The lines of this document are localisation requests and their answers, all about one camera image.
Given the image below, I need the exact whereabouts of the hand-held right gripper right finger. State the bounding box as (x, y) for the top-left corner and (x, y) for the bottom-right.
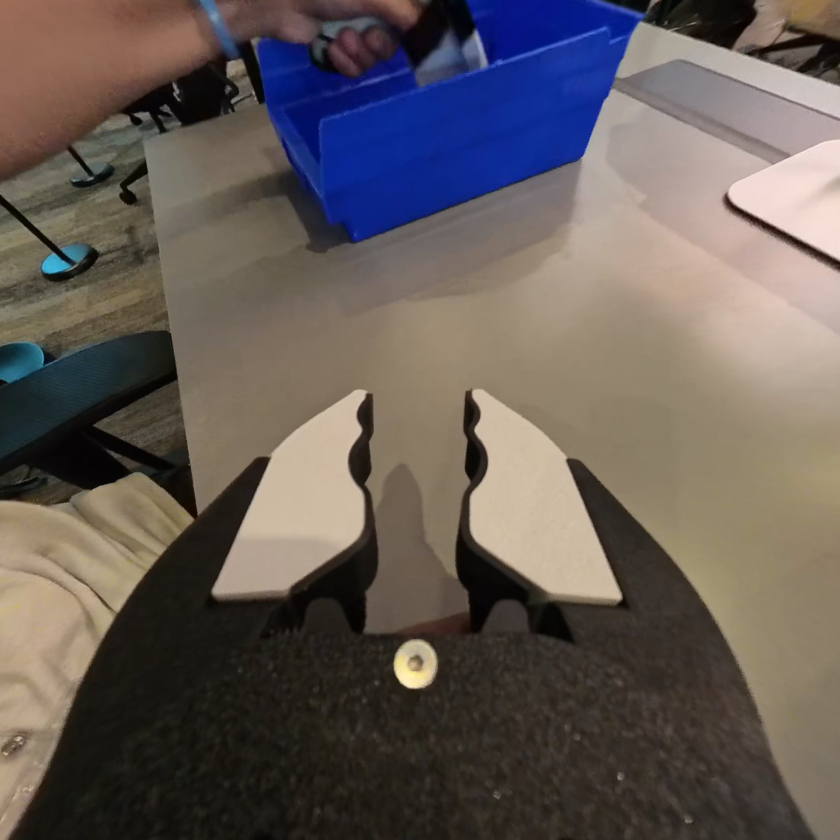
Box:
(457, 388), (624, 608)

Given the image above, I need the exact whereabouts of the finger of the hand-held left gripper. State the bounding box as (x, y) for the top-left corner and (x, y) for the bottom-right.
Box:
(415, 26), (491, 89)

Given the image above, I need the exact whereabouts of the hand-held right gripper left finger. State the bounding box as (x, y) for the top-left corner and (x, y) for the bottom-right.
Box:
(210, 388), (379, 603)

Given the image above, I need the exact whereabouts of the blue plastic bin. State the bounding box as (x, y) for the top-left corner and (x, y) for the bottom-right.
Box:
(256, 0), (647, 244)

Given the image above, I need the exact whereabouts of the person's left forearm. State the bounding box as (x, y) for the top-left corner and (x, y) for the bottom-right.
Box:
(0, 0), (224, 179)

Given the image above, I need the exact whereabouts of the person's left hand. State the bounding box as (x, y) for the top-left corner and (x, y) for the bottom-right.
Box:
(217, 0), (422, 78)

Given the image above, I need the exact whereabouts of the blue wristband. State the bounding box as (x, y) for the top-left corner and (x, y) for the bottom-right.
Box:
(197, 0), (244, 61)

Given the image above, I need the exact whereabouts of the black office chair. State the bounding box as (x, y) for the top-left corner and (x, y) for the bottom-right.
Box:
(118, 39), (265, 206)

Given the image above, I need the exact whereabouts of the teal office chair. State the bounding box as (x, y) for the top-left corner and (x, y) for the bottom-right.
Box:
(0, 331), (179, 491)

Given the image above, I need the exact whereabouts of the black floor stand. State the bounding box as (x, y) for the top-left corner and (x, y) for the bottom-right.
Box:
(0, 193), (101, 283)
(66, 144), (117, 189)

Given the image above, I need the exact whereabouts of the white tablet stand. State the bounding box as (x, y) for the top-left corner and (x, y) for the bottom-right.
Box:
(725, 140), (840, 266)

